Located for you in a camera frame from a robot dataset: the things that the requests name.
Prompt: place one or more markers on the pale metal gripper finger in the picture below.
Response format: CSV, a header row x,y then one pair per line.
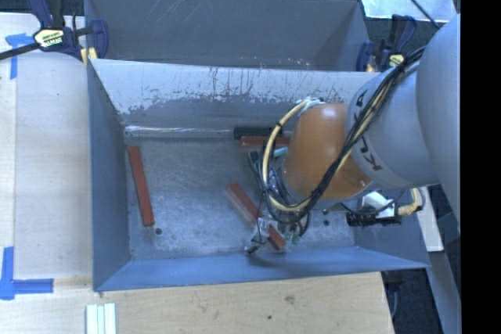
x,y
252,245
263,226

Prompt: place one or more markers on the red-brown flat block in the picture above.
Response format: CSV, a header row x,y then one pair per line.
x,y
141,187
252,142
243,199

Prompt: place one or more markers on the dark green flat block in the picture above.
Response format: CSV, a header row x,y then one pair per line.
x,y
250,132

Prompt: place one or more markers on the grey metal bin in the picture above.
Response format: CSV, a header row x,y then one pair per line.
x,y
195,184

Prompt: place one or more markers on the pale wood board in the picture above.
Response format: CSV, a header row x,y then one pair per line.
x,y
51,168

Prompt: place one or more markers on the black cylinder on white bracket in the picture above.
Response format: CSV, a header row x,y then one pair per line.
x,y
370,218

